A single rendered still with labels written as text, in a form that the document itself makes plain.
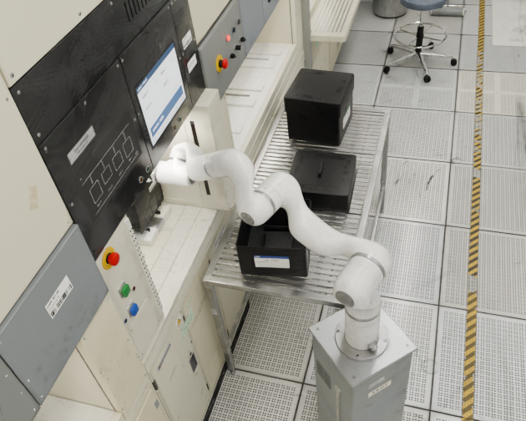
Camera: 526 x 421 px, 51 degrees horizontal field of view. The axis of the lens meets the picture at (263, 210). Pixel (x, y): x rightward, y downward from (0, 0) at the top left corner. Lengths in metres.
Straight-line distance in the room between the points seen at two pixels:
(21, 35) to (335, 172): 1.60
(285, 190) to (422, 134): 2.52
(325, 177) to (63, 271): 1.39
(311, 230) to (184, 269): 0.66
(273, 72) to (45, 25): 2.05
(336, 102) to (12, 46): 1.74
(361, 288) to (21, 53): 1.10
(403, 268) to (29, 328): 2.31
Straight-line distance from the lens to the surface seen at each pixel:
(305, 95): 2.77
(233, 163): 1.77
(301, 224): 1.75
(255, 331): 3.04
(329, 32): 3.68
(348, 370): 2.02
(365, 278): 1.72
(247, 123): 2.87
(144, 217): 2.28
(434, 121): 4.34
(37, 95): 1.35
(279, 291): 2.21
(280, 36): 3.53
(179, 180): 2.07
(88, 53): 1.50
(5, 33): 1.27
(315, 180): 2.50
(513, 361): 3.04
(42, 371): 1.50
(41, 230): 1.39
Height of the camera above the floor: 2.52
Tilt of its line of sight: 44 degrees down
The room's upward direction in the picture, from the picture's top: 8 degrees counter-clockwise
